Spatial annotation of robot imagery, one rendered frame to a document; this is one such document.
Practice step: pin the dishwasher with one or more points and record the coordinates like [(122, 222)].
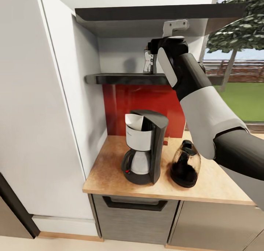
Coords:
[(135, 219)]

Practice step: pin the fridge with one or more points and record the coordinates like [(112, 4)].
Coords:
[(52, 123)]

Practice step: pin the shelf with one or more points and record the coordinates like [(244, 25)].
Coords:
[(148, 21), (140, 78)]

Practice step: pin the countertop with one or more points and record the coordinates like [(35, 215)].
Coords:
[(213, 184)]

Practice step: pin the water glass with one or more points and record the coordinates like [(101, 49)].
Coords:
[(167, 137)]

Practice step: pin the bottle of coffee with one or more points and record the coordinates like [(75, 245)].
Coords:
[(150, 62)]

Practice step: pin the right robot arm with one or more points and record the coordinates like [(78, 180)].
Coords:
[(217, 133)]

